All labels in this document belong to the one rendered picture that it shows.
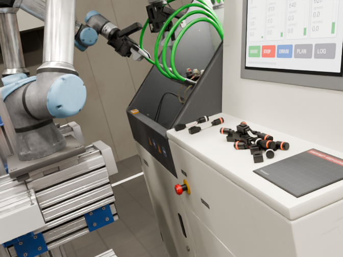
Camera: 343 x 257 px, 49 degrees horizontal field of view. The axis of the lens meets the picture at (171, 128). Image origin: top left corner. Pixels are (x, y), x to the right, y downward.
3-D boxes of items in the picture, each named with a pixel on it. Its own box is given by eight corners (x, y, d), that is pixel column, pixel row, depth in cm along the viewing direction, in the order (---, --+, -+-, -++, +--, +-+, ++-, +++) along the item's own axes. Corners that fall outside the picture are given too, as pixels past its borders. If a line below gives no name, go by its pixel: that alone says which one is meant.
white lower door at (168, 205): (164, 250, 216) (133, 140, 198) (168, 249, 217) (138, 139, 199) (212, 326, 156) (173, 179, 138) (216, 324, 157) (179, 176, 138)
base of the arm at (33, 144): (20, 165, 110) (8, 133, 107) (17, 154, 123) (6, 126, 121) (70, 147, 115) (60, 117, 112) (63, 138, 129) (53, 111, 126)
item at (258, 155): (214, 143, 106) (210, 124, 105) (246, 131, 109) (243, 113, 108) (256, 164, 85) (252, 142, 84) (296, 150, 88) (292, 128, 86)
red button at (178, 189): (175, 195, 128) (171, 181, 126) (186, 190, 129) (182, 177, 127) (180, 200, 123) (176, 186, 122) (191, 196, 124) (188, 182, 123)
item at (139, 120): (135, 140, 197) (127, 111, 192) (143, 137, 198) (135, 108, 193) (174, 176, 139) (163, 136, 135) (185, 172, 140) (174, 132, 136)
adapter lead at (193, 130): (191, 135, 118) (190, 128, 118) (189, 133, 120) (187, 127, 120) (225, 123, 122) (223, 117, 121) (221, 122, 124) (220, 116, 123)
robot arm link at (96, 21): (86, 26, 182) (97, 13, 183) (102, 39, 180) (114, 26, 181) (80, 19, 175) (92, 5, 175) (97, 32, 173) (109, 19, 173)
